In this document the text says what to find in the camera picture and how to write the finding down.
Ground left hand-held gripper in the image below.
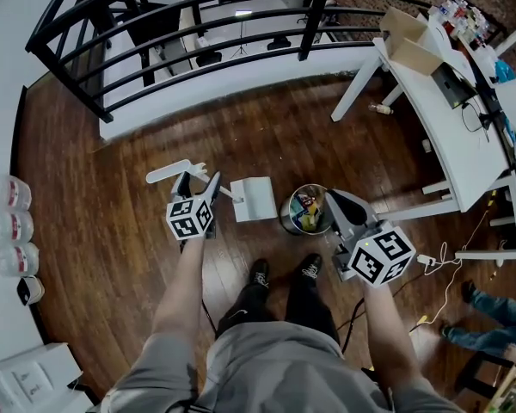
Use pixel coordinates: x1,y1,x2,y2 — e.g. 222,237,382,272
165,170,223,242

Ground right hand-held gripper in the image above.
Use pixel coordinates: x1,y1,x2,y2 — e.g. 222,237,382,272
324,188,417,291

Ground white handheld tool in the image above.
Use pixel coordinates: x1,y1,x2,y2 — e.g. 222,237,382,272
144,158,280,224

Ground round metal waste bin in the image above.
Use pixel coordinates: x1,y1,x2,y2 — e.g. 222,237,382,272
278,182,335,237

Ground person's left forearm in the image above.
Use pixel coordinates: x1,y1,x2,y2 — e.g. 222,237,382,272
151,234,208,346

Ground person's right forearm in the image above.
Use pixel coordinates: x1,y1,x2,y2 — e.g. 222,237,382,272
359,282,423,393

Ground pile of colourful trash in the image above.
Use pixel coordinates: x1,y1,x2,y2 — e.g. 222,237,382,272
291,190,327,232

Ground person's right black shoe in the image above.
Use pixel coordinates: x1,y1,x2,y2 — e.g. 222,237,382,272
298,252,324,282

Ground person's black shoe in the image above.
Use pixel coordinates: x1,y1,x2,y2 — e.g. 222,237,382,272
248,257,272,291
298,252,324,282

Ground person's black trousers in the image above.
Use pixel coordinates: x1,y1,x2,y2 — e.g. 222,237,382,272
216,271,341,354

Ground person's left black shoe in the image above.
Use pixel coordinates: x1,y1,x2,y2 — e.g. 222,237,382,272
248,257,272,291

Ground black office chair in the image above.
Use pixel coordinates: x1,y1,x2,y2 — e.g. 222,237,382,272
266,35,292,52
194,51,224,69

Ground flat black box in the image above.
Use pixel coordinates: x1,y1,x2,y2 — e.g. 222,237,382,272
432,62,478,110

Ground person's grey shirt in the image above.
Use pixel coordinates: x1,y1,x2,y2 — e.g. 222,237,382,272
97,319,464,413

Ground open cardboard box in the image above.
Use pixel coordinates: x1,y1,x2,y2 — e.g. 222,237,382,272
378,5,445,77

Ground small white bin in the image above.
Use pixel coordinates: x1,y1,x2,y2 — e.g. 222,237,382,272
15,274,46,307

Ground white paper sheets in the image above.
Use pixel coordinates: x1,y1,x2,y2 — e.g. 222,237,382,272
427,13,482,89

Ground black metal railing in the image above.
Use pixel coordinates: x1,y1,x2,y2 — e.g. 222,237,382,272
24,0,459,125

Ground blue tray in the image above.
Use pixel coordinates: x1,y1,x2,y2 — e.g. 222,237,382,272
493,59,516,84

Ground white low cabinet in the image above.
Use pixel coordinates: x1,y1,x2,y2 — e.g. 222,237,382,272
0,341,85,413

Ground white power strip with cable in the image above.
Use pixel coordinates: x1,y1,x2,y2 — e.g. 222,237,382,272
408,207,492,333

